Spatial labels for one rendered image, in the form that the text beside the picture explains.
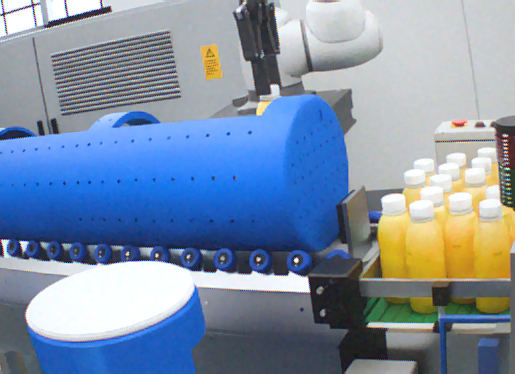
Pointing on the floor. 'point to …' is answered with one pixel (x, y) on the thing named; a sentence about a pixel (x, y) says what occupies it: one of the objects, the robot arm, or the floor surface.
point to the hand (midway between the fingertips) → (266, 75)
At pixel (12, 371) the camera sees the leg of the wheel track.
